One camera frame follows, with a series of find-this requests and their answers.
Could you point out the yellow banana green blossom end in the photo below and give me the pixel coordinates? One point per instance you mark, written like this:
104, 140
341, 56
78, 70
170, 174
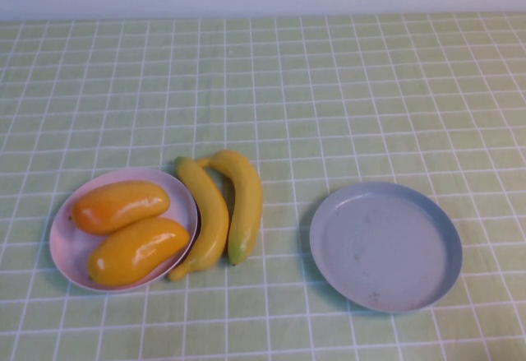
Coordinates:
246, 213

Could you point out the long curved yellow banana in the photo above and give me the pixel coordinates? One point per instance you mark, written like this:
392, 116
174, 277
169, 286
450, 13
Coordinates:
213, 221

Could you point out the orange yellow mango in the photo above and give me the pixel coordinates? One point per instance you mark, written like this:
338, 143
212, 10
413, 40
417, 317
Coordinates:
119, 206

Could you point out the blue round plate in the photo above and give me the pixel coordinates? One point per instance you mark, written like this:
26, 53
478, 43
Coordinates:
386, 250

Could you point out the pink round plate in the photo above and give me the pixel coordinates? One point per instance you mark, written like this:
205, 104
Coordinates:
70, 250

